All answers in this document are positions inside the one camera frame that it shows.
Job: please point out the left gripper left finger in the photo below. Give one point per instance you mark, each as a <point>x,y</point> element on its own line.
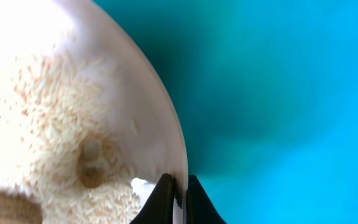
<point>158,208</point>

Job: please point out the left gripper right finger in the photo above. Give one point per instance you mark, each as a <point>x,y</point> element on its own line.
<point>199,208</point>

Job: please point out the peanut shells and rice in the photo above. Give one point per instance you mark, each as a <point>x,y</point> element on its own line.
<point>59,162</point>

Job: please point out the white plate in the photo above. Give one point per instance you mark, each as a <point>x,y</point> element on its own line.
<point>140,111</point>

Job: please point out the teal serving tray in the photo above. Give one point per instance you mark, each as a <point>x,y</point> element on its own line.
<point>267,95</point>

